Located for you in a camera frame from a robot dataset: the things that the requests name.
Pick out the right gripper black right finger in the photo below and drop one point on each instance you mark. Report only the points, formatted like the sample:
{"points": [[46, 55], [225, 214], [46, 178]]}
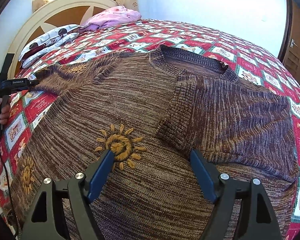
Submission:
{"points": [[256, 220]]}

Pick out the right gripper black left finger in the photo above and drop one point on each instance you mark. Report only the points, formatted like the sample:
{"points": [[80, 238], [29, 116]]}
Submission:
{"points": [[46, 218]]}

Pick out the brown knitted sweater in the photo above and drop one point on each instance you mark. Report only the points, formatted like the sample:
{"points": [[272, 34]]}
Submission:
{"points": [[151, 109]]}

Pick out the white patterned pillow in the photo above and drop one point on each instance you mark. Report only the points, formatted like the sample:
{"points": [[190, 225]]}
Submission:
{"points": [[47, 42]]}

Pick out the cream wooden headboard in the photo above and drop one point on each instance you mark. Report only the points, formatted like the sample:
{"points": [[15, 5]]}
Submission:
{"points": [[52, 15]]}

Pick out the pink crumpled blanket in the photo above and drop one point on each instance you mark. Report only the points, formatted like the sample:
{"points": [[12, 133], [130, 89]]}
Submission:
{"points": [[110, 17]]}

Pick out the red patchwork cartoon bedspread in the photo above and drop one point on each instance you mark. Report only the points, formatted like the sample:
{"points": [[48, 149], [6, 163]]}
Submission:
{"points": [[248, 61]]}

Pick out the brown wooden door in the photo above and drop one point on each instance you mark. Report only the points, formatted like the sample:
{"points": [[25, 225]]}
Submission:
{"points": [[289, 53]]}

